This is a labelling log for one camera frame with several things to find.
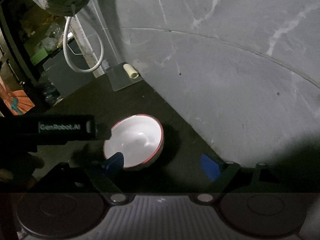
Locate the green box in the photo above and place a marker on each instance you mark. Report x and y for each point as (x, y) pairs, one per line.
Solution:
(39, 56)

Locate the orange patterned cloth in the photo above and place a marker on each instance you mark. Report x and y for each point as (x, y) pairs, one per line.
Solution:
(17, 101)

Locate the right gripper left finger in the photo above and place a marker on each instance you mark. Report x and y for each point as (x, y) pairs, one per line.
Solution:
(116, 161)

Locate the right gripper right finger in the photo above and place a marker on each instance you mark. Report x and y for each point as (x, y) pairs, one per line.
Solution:
(216, 170)

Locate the dark cabinet box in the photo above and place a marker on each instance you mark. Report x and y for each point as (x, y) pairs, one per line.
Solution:
(65, 80)

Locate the white bowl red rim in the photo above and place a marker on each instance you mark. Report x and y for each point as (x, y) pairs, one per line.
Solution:
(140, 138)

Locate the cleaver with cream handle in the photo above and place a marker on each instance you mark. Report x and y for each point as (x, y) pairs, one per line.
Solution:
(119, 76)

